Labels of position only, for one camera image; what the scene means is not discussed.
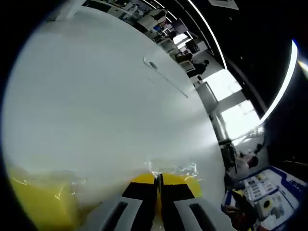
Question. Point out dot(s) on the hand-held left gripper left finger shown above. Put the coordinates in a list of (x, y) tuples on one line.
[(142, 207)]

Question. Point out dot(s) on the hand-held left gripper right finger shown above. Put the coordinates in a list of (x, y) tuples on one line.
[(183, 209)]

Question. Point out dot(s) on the rounded yellow silicone block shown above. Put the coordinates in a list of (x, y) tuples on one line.
[(196, 190)]

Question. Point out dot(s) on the rectangular yellow silicone block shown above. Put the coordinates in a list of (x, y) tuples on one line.
[(41, 199)]

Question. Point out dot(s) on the clear plastic bag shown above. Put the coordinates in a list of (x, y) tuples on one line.
[(77, 180), (190, 168)]

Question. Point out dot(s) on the blue bordered printed poster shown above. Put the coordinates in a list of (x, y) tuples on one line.
[(281, 192)]

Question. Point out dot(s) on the ceiling light strip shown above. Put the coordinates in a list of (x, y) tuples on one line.
[(207, 29), (286, 79)]

